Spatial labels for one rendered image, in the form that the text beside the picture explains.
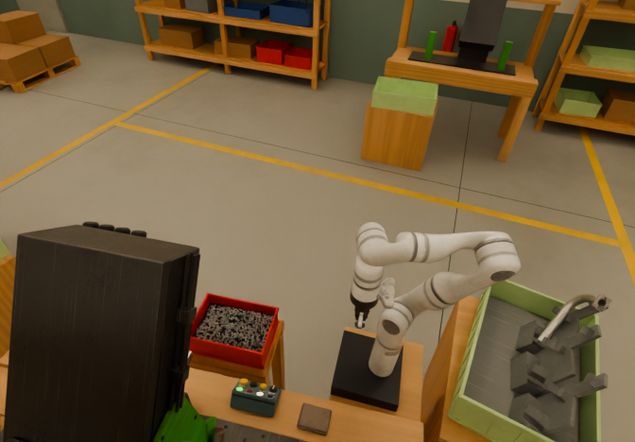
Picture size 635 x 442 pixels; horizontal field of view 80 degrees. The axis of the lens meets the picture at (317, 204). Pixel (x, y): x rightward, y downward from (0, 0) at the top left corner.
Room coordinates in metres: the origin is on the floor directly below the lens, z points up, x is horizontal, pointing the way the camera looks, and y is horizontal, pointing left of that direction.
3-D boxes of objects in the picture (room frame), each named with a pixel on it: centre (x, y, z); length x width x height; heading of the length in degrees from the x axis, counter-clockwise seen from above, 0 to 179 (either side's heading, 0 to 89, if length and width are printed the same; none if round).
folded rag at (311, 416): (0.53, -0.02, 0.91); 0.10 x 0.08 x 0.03; 77
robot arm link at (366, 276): (0.65, -0.13, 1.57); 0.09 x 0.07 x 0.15; 6
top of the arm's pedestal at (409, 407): (0.73, -0.26, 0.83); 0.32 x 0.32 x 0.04; 77
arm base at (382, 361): (0.73, -0.26, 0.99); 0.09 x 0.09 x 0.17; 75
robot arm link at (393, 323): (0.73, -0.27, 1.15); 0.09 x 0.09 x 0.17; 56
